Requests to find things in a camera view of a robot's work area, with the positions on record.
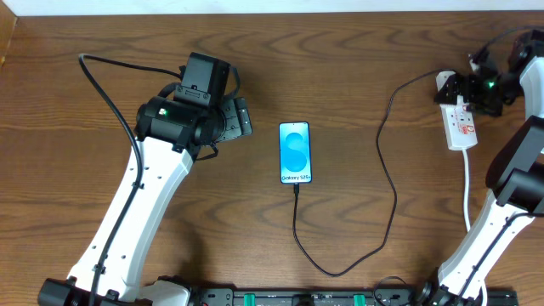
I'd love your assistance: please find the blue Galaxy smartphone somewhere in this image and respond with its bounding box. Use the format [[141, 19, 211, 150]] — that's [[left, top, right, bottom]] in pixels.
[[279, 122, 313, 184]]

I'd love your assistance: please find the black charging cable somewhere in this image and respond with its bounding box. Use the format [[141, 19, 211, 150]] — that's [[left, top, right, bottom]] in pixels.
[[292, 67, 456, 278]]

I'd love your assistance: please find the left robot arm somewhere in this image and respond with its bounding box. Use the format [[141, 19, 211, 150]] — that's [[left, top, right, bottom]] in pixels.
[[37, 96, 252, 306]]

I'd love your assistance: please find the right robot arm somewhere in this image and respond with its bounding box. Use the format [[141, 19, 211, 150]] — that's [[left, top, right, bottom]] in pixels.
[[414, 25, 543, 305]]

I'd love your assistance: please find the white charger plug adapter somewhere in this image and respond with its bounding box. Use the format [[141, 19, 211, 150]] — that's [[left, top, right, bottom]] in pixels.
[[435, 71, 457, 92]]

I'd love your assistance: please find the white power strip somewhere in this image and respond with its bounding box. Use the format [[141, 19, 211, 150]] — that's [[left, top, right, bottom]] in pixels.
[[440, 104, 478, 151]]

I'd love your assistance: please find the brown cardboard panel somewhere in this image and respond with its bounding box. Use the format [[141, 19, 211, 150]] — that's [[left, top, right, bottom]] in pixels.
[[0, 2, 18, 65]]

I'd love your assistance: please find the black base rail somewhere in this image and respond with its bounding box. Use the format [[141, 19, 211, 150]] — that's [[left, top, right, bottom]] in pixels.
[[186, 287, 519, 306]]

